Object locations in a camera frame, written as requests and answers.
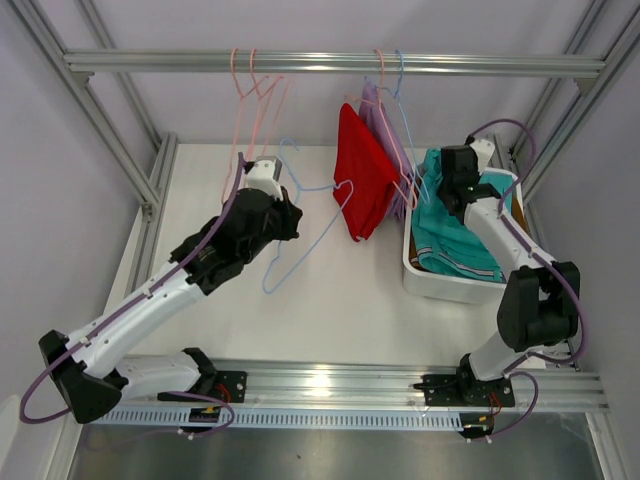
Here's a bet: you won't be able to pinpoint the aluminium hanging rail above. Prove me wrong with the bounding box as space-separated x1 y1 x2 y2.
63 49 605 79

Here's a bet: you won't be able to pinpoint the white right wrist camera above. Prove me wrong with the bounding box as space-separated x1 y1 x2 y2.
465 135 496 174

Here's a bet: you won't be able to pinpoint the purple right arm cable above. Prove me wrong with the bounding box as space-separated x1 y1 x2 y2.
469 118 589 371

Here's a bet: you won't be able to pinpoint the grey slotted cable duct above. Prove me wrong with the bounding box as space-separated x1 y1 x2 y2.
96 406 463 432

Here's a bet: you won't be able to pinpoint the white plastic basket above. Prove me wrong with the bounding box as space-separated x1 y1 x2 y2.
402 167 524 306

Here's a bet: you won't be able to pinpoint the pink hanger of red trousers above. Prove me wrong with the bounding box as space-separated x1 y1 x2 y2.
345 49 420 211

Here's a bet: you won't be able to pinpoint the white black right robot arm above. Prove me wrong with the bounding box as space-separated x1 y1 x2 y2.
425 142 580 406

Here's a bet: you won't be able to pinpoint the pink hanger of brown trousers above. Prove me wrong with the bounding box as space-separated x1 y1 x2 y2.
245 49 291 161

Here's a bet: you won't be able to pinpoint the lilac trousers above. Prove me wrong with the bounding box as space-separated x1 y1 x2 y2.
358 78 416 221

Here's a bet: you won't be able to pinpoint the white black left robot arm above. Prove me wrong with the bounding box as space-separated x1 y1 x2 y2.
39 188 302 424

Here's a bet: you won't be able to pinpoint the teal trousers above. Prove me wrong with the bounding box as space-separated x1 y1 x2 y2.
411 148 505 283

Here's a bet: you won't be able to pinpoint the brown trousers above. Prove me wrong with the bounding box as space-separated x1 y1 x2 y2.
407 199 530 272

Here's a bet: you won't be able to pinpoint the aluminium right frame post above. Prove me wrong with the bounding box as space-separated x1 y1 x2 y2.
508 1 639 203

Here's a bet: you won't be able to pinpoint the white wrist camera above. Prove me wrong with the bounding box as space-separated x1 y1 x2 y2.
465 135 496 174
245 156 284 201

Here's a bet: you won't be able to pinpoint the pink hanger of yellow trousers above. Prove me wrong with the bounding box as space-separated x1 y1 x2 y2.
220 48 269 204

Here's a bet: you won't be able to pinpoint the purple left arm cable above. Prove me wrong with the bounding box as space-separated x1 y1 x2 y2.
19 152 251 424

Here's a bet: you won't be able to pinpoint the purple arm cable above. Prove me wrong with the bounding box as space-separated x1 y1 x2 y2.
469 118 589 371
19 152 251 424

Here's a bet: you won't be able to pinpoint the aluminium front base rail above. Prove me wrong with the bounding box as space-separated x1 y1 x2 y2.
104 353 609 413

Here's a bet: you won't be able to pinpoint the blue hanger of teal trousers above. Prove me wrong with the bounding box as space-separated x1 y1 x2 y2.
261 138 354 295

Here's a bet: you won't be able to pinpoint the blue hanger of lilac trousers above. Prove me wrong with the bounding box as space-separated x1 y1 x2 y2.
374 49 431 210

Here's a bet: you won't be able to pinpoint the aluminium frame post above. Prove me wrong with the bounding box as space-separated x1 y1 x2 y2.
508 1 639 203
8 1 178 218

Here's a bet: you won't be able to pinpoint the aluminium left frame post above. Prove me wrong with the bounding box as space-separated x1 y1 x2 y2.
8 1 178 218

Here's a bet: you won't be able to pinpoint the red trousers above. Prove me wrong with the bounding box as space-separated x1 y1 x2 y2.
333 103 399 242

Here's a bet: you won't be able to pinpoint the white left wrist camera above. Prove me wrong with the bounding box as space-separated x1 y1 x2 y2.
245 156 284 201

